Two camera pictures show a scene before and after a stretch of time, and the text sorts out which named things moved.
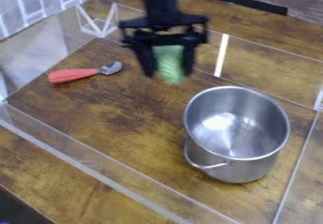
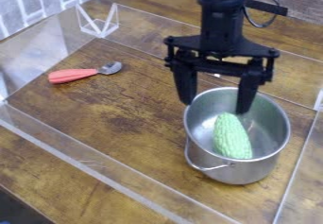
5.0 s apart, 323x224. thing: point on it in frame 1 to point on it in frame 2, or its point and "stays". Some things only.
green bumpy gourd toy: (170, 62) to (232, 139)
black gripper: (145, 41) to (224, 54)
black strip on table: (246, 2) stays
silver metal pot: (237, 129) stays
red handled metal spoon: (63, 76) stays
